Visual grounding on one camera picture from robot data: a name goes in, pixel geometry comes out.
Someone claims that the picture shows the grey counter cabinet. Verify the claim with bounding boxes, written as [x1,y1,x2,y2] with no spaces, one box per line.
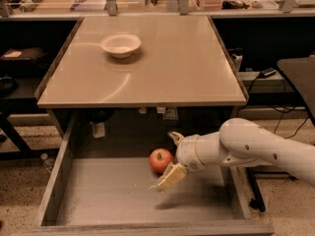
[36,15,248,129]

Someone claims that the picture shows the black floor bar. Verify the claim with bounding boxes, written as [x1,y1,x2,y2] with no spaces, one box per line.
[246,167,266,212]

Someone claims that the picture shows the open grey drawer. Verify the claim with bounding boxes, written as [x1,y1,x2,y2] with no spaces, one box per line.
[13,110,276,236]

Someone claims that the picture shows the black phone on shelf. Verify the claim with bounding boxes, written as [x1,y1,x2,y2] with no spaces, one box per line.
[259,68,277,79]

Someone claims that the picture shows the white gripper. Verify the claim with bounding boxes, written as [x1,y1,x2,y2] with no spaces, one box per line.
[154,131,205,192]

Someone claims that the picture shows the white paper bowl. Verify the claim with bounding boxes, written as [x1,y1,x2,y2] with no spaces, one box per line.
[100,33,142,58]

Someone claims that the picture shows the red apple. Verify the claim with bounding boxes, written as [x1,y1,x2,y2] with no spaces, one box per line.
[149,148,173,174]

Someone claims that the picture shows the plastic water bottle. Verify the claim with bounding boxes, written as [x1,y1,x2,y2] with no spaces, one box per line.
[40,153,55,174]

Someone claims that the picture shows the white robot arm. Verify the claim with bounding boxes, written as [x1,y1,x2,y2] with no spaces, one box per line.
[154,118,315,192]

